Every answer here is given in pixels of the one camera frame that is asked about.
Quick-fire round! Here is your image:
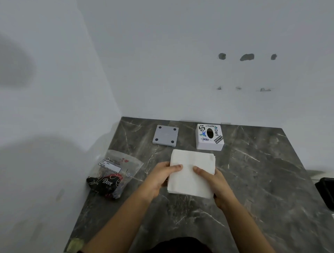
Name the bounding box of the white tissue box with stickers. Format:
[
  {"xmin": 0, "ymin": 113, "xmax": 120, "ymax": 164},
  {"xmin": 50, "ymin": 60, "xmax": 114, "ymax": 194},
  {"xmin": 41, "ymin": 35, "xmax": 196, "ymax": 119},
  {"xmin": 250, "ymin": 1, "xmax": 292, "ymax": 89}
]
[{"xmin": 196, "ymin": 124, "xmax": 224, "ymax": 151}]

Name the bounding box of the black object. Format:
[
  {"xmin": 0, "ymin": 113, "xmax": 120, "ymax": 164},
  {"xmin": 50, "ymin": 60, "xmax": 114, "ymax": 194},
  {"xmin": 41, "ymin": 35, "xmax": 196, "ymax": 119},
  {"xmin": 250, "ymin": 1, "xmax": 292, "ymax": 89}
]
[{"xmin": 315, "ymin": 177, "xmax": 334, "ymax": 210}]

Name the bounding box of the person's right forearm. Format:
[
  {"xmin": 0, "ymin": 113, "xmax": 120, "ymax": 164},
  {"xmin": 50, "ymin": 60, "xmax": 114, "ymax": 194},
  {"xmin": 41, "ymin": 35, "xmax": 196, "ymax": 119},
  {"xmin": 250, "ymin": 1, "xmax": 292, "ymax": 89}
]
[{"xmin": 222, "ymin": 194, "xmax": 276, "ymax": 253}]

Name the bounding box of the clear plastic bag of chocolates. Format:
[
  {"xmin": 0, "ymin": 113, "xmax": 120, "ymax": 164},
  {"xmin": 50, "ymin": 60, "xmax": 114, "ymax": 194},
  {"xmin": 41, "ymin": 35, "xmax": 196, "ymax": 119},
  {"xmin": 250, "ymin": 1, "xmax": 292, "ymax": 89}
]
[{"xmin": 87, "ymin": 150, "xmax": 144, "ymax": 200}]

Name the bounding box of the person's left forearm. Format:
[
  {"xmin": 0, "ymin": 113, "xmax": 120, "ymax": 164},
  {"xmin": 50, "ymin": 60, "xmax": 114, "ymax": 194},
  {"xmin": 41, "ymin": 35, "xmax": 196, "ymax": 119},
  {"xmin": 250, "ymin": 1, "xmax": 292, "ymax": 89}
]
[{"xmin": 83, "ymin": 188, "xmax": 160, "ymax": 253}]

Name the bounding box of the person's left hand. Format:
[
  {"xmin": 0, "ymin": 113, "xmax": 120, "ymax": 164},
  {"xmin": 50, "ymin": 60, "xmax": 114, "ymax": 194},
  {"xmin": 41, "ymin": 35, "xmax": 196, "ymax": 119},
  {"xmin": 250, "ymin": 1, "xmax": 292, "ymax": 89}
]
[{"xmin": 143, "ymin": 162, "xmax": 183, "ymax": 200}]

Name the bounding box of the person's right hand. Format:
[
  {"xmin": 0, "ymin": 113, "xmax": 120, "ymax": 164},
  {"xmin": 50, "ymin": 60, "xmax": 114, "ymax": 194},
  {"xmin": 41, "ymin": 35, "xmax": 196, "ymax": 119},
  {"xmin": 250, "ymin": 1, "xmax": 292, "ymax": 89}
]
[{"xmin": 193, "ymin": 167, "xmax": 233, "ymax": 211}]

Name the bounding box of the grey square box lid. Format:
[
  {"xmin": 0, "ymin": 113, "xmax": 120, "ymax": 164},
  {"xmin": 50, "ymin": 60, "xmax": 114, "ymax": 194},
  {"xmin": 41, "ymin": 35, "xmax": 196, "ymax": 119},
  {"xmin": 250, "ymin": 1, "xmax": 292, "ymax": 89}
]
[{"xmin": 153, "ymin": 125, "xmax": 179, "ymax": 148}]

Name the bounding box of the stack of white paper napkins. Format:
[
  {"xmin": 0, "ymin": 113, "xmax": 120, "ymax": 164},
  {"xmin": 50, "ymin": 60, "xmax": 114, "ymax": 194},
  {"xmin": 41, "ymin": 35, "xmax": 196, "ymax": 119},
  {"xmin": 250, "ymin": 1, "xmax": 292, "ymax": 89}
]
[{"xmin": 167, "ymin": 149, "xmax": 216, "ymax": 199}]

